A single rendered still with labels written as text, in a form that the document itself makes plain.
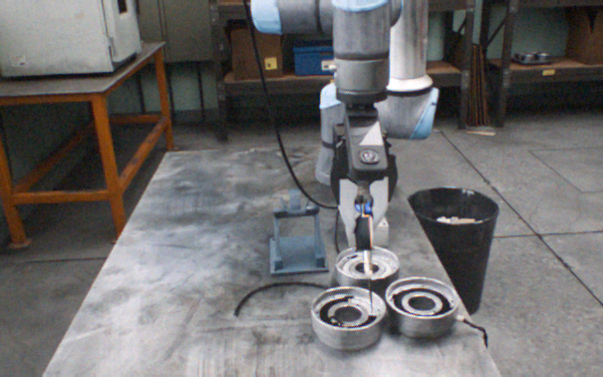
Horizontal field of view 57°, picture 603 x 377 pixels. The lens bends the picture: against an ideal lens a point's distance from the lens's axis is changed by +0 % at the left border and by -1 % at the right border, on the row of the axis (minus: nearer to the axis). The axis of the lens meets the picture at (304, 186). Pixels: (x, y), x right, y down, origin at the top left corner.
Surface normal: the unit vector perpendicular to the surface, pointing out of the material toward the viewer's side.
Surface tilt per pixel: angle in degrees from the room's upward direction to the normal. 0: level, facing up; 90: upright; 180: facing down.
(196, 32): 90
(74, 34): 91
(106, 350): 0
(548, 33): 90
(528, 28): 90
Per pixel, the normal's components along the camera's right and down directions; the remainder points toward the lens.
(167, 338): -0.04, -0.92
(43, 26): 0.04, 0.38
